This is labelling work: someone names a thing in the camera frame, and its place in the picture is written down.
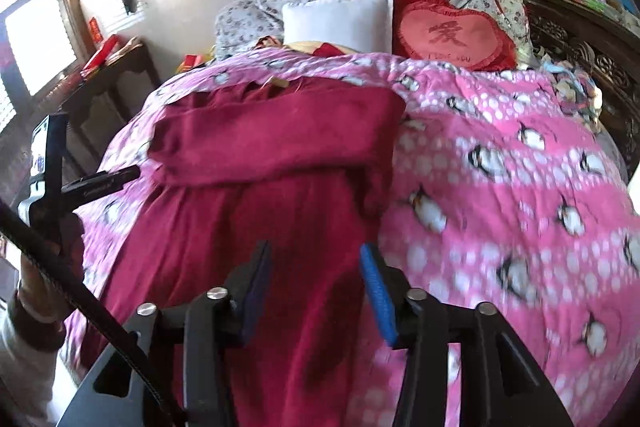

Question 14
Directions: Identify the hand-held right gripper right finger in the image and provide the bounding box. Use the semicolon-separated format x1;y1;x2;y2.
360;242;577;427

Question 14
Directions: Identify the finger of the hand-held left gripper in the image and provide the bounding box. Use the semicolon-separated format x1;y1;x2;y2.
61;165;142;208

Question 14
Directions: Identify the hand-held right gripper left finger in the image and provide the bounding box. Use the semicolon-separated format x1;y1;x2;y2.
55;240;274;427

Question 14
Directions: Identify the dark red sweater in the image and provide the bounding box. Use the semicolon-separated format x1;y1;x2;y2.
82;79;408;427

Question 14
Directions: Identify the person's left hand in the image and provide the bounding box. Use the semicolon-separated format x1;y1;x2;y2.
19;213;87;324

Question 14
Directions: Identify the dark wooden side table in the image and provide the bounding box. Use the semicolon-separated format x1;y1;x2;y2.
59;39;164;180

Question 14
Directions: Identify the long red box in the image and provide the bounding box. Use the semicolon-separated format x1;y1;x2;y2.
81;34;122;76

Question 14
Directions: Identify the wooden framed window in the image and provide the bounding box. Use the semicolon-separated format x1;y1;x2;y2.
0;0;90;135

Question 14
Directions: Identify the pink penguin print blanket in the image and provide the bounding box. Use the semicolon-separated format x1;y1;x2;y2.
65;47;640;427

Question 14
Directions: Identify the small floral pillow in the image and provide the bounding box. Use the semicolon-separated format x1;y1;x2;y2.
215;0;287;58

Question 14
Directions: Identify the yellow and red cloth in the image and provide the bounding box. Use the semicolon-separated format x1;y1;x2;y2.
257;35;362;58

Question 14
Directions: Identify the red heart-shaped pillow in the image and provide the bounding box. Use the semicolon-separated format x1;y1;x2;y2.
392;0;519;72

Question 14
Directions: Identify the white pillow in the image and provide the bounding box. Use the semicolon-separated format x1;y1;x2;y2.
281;0;395;54

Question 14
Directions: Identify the colourful patterned cloth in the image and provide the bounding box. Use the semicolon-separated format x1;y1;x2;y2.
542;56;607;134

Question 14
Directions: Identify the carved wooden headboard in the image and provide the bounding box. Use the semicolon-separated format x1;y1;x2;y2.
517;0;640;180

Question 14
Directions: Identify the black ribbed cable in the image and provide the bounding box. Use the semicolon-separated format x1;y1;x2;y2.
0;201;189;427

